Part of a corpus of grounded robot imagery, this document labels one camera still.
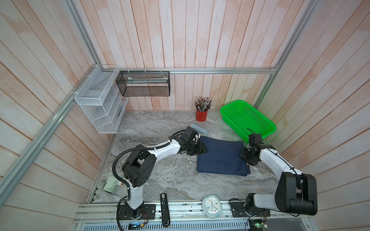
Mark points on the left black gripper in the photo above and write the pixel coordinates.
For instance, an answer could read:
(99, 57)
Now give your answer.
(200, 149)

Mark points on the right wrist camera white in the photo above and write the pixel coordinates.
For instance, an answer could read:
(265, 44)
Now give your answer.
(255, 140)

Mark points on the white wire mesh shelf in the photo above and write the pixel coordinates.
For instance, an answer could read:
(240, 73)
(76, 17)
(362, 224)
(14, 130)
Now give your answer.
(100, 99)

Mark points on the green plastic basket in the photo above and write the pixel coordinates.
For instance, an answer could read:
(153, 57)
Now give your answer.
(244, 119)

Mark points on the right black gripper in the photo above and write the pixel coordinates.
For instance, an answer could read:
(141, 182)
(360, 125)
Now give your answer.
(242, 154)

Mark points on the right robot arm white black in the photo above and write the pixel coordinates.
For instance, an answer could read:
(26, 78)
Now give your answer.
(296, 193)

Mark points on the red pencil cup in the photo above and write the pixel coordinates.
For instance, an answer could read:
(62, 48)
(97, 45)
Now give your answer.
(203, 105)

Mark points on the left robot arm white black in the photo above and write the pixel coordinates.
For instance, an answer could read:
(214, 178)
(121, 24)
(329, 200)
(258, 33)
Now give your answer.
(134, 166)

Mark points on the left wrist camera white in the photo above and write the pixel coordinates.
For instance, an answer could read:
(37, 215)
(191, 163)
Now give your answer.
(190, 135)

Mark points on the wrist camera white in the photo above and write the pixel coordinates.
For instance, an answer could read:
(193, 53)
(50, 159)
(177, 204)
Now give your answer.
(255, 140)
(190, 135)

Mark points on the black mesh wall basket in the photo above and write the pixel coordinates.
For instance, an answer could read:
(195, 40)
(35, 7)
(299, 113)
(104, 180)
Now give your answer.
(144, 83)

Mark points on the dark blue denim trousers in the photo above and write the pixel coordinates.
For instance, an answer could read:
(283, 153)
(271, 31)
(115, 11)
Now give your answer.
(223, 157)

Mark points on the grey blue stapler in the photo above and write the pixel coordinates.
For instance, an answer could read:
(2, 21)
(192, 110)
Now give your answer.
(199, 129)

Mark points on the aluminium front rail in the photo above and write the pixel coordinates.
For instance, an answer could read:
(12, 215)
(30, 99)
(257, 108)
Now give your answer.
(189, 216)

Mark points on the black remote control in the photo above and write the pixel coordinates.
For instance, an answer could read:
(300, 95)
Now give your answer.
(165, 215)

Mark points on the white round clock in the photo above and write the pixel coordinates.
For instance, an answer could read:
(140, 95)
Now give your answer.
(212, 206)

